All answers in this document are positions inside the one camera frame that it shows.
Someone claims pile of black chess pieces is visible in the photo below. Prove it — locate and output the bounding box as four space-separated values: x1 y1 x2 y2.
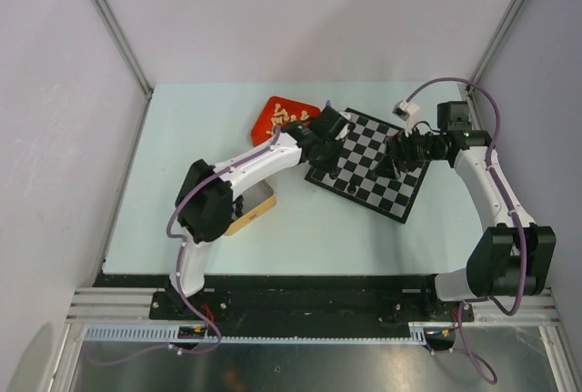
233 196 244 220

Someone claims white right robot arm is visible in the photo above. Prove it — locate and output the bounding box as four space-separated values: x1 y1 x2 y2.
373 100 557 320

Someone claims gold metal tin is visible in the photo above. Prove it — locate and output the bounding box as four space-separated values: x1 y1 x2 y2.
226 181 276 236

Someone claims red plastic tray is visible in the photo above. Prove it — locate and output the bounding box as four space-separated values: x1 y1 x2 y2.
250 96 321 146

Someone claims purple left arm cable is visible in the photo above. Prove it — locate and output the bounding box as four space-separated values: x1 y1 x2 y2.
85 100 333 366

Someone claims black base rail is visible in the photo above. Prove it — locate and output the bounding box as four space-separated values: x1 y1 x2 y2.
149 273 474 327

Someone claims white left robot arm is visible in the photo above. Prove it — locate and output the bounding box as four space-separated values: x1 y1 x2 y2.
166 106 354 319

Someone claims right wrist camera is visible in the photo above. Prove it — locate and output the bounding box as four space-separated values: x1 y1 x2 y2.
392 99 420 136

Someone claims black and white chessboard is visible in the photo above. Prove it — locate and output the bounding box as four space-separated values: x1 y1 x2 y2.
305 108 428 224

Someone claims pile of white chess pieces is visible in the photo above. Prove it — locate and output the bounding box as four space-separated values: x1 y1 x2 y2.
267 103 310 134

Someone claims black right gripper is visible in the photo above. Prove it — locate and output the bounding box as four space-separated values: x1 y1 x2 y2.
371 121 447 181

